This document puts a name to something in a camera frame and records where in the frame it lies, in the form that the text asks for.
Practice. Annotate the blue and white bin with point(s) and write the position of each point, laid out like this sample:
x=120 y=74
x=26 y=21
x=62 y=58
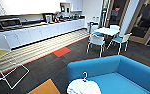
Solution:
x=90 y=26

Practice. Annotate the dark microwave oven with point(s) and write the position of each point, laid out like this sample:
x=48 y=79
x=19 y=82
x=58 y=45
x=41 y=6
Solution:
x=10 y=23

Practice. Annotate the white hanger of shirt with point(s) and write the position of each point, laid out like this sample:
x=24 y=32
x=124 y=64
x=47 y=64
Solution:
x=85 y=76

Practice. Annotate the white upper kitchen cabinets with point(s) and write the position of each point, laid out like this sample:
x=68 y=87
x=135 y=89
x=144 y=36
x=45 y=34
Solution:
x=24 y=6

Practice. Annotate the white kitchen counter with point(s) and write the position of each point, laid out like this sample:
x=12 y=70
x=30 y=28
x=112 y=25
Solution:
x=41 y=33

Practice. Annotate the square white table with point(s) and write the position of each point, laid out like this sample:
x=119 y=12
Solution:
x=106 y=31

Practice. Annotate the framed picture on wall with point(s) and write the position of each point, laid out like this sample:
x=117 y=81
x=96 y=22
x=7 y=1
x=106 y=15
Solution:
x=65 y=7

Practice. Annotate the blue upholstered chair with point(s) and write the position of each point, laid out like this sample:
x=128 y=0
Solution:
x=131 y=73

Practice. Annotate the wooden framed glass door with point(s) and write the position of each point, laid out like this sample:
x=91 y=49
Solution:
x=146 y=20
x=117 y=11

